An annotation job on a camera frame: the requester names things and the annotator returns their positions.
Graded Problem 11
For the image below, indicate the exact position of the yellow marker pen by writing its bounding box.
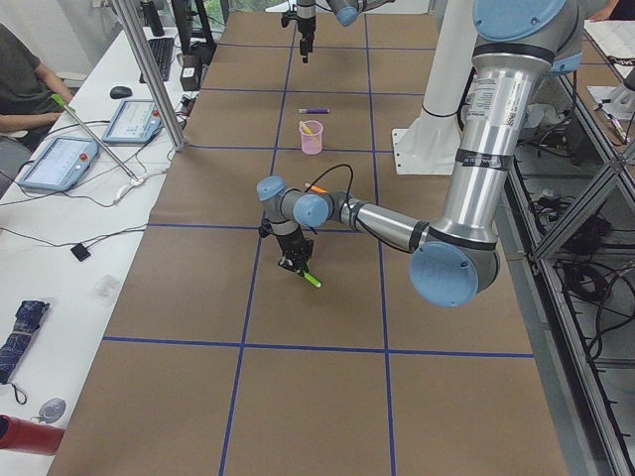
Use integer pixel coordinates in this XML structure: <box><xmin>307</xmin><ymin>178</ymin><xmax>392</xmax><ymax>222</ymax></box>
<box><xmin>299</xmin><ymin>121</ymin><xmax>315</xmax><ymax>135</ymax></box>

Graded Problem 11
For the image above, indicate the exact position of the clear plastic container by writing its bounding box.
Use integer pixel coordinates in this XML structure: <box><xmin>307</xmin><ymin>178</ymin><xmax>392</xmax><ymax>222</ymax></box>
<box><xmin>91</xmin><ymin>275</ymin><xmax>121</xmax><ymax>306</ymax></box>

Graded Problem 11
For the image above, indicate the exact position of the green marker pen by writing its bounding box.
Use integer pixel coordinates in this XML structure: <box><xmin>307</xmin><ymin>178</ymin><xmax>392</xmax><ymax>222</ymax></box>
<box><xmin>298</xmin><ymin>270</ymin><xmax>322</xmax><ymax>289</ymax></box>

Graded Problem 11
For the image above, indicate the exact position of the black keyboard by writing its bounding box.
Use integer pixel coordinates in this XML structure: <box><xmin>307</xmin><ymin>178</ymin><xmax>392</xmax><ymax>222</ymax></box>
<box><xmin>147</xmin><ymin>37</ymin><xmax>175</xmax><ymax>82</ymax></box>

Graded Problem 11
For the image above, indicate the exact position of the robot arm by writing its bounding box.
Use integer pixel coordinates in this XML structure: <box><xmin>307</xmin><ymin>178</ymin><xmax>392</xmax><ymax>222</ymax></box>
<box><xmin>257</xmin><ymin>1</ymin><xmax>590</xmax><ymax>307</ymax></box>
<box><xmin>281</xmin><ymin>0</ymin><xmax>393</xmax><ymax>63</ymax></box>

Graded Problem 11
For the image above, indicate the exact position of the black monitor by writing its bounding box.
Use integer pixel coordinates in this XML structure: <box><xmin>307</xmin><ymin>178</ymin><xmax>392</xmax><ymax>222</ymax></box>
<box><xmin>171</xmin><ymin>0</ymin><xmax>216</xmax><ymax>60</ymax></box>

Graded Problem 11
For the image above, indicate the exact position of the left teach pendant tablet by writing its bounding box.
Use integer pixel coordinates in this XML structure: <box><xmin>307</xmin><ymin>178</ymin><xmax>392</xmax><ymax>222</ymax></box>
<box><xmin>18</xmin><ymin>136</ymin><xmax>99</xmax><ymax>191</ymax></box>

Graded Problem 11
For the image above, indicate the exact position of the metal rod green handle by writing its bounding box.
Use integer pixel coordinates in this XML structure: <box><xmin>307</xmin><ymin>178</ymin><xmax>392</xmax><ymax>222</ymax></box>
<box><xmin>51</xmin><ymin>93</ymin><xmax>143</xmax><ymax>185</ymax></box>

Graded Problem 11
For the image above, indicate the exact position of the purple marker pen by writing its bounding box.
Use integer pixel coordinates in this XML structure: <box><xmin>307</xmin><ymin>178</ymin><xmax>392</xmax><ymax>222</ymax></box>
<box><xmin>298</xmin><ymin>108</ymin><xmax>330</xmax><ymax>115</ymax></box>

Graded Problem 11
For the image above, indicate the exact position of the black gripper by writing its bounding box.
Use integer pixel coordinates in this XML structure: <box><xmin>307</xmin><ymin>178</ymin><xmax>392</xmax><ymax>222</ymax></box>
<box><xmin>276</xmin><ymin>226</ymin><xmax>314</xmax><ymax>277</ymax></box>
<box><xmin>296</xmin><ymin>3</ymin><xmax>317</xmax><ymax>63</ymax></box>

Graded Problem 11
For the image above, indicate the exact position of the seated person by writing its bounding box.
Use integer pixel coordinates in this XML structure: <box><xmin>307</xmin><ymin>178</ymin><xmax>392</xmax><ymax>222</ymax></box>
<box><xmin>0</xmin><ymin>25</ymin><xmax>73</xmax><ymax>152</ymax></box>

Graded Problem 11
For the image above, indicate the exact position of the aluminium frame post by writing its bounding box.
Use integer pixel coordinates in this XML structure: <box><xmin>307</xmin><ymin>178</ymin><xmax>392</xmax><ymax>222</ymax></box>
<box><xmin>111</xmin><ymin>0</ymin><xmax>186</xmax><ymax>152</ymax></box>

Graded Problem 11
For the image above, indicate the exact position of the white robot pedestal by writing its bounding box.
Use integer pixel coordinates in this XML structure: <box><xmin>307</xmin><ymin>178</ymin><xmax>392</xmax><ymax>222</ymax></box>
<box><xmin>392</xmin><ymin>0</ymin><xmax>476</xmax><ymax>175</ymax></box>

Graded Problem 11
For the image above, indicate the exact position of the folded blue umbrella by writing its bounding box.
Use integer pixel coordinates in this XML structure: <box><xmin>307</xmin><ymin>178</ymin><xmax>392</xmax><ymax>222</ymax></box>
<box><xmin>1</xmin><ymin>299</ymin><xmax>50</xmax><ymax>406</ymax></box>

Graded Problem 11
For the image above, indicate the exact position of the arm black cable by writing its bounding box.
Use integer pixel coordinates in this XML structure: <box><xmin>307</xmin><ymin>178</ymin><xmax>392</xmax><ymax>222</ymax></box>
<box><xmin>310</xmin><ymin>165</ymin><xmax>356</xmax><ymax>199</ymax></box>

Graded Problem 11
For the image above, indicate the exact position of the pink mesh pen holder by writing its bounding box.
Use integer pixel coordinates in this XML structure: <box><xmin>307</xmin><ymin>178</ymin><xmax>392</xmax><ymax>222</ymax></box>
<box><xmin>299</xmin><ymin>120</ymin><xmax>323</xmax><ymax>155</ymax></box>

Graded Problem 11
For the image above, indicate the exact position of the red bottle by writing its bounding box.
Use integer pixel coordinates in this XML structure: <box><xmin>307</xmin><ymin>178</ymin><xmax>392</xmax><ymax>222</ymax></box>
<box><xmin>0</xmin><ymin>415</ymin><xmax>65</xmax><ymax>456</ymax></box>

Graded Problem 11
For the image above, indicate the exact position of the right teach pendant tablet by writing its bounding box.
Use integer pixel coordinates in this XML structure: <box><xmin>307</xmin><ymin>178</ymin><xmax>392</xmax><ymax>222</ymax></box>
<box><xmin>102</xmin><ymin>99</ymin><xmax>163</xmax><ymax>145</ymax></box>

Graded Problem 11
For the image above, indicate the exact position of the small black adapter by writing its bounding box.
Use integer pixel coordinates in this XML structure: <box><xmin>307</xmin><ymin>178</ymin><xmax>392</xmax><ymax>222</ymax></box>
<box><xmin>70</xmin><ymin>243</ymin><xmax>91</xmax><ymax>262</ymax></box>

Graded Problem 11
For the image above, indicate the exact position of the black computer mouse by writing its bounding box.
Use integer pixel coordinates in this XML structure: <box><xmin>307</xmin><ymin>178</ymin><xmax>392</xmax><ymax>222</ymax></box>
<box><xmin>109</xmin><ymin>85</ymin><xmax>133</xmax><ymax>99</ymax></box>

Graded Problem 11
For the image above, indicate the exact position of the teach pendant tablet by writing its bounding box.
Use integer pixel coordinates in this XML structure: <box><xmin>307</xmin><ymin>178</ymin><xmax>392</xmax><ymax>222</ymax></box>
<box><xmin>18</xmin><ymin>136</ymin><xmax>99</xmax><ymax>191</ymax></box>
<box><xmin>102</xmin><ymin>99</ymin><xmax>163</xmax><ymax>145</ymax></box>

